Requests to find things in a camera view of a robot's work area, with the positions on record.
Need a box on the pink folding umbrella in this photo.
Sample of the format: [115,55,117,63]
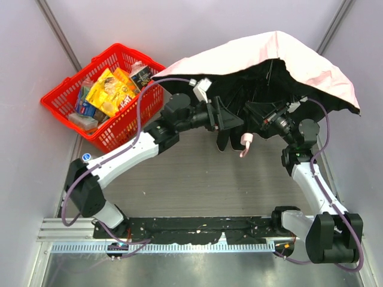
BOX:
[153,31,360,151]

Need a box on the plastic bottle with blue cap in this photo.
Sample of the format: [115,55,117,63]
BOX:
[81,152,96,164]

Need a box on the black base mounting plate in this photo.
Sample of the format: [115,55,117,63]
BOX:
[111,216,294,245]

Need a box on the white slotted cable duct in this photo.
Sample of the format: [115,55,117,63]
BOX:
[51,241,275,254]

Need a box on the red and white snack packet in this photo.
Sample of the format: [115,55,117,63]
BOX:
[118,94,134,111]

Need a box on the red plastic shopping basket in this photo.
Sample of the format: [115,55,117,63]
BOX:
[41,43,164,153]

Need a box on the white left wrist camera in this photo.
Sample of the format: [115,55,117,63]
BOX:
[189,78,212,103]

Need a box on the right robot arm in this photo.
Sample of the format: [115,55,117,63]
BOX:
[245,102,364,271]

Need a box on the blue snack packet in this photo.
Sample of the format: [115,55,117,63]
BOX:
[75,87,96,117]

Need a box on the clear plastic container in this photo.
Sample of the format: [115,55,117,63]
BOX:
[68,113,98,131]

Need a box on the black box with gold print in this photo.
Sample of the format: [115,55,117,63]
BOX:
[129,65,153,90]

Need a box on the orange snack box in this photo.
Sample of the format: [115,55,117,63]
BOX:
[113,67,140,94]

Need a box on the aluminium frame rail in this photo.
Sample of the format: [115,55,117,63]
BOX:
[37,218,95,242]

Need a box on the yellow snack bag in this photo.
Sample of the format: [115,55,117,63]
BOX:
[86,68,136,118]

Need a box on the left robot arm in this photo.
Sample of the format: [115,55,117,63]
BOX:
[65,94,244,236]

